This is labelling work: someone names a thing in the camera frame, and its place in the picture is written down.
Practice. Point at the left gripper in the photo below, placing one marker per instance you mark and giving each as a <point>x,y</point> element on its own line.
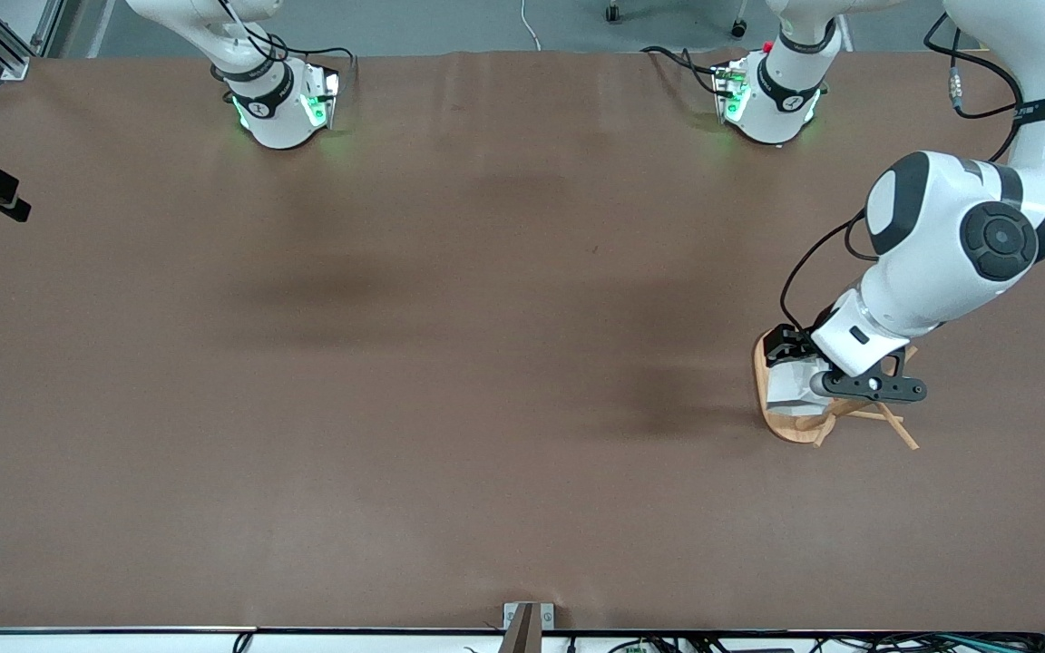
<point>792,345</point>

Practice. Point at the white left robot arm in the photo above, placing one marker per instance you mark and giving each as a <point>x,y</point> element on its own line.
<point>940,254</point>

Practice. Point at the wooden cup rack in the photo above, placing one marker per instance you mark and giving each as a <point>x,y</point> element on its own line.
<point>781,422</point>

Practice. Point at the grey metal bracket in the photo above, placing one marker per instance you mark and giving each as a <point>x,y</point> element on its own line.
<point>527,626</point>

